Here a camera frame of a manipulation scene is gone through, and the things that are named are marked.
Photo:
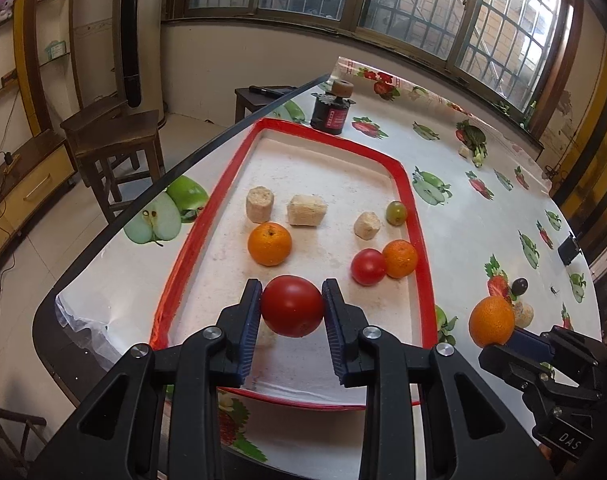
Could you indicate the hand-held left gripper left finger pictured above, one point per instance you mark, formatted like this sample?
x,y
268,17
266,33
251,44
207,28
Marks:
x,y
251,330

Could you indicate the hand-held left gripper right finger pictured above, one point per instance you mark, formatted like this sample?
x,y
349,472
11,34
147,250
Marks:
x,y
335,332

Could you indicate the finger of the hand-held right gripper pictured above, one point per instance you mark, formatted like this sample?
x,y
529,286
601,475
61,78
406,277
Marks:
x,y
513,367
531,344

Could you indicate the orange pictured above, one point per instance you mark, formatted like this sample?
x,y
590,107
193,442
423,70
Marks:
x,y
269,244
491,321
400,258

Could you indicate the red tomato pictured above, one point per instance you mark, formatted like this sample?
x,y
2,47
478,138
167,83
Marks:
x,y
292,306
368,266

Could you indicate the red rectangular tray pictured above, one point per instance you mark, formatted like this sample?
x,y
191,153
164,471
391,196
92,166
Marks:
x,y
323,170

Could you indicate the dark purple grape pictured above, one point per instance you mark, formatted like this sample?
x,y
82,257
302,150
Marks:
x,y
519,286

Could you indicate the small black device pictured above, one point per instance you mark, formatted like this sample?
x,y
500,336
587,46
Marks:
x,y
568,250

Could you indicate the green grape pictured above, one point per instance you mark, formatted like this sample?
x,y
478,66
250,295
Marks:
x,y
396,212

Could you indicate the fruit-print tablecloth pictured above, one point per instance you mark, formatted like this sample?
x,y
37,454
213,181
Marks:
x,y
458,220

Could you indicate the green leafy vegetable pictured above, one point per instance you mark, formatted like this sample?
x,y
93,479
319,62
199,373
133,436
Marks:
x,y
476,137

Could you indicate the black jar with red label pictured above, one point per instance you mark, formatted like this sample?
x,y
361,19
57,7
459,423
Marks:
x,y
331,112

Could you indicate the dark wooden stool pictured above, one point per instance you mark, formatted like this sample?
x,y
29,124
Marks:
x,y
126,135
263,100
90,112

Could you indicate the brown spool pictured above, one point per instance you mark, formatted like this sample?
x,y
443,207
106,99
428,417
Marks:
x,y
343,88

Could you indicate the dark wooden chair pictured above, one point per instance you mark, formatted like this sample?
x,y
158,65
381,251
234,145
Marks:
x,y
13,425

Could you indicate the wooden television cabinet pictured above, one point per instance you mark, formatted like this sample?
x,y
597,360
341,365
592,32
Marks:
x,y
28,180

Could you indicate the white tower air conditioner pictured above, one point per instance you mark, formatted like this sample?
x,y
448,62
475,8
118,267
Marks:
x,y
133,35

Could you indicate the green and white box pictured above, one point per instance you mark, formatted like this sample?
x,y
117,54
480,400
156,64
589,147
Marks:
x,y
55,50

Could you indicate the small brown box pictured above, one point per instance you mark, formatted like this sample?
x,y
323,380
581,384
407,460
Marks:
x,y
8,79

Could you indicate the wooden wall shelf unit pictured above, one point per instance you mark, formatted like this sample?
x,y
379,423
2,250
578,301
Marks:
x,y
25,70

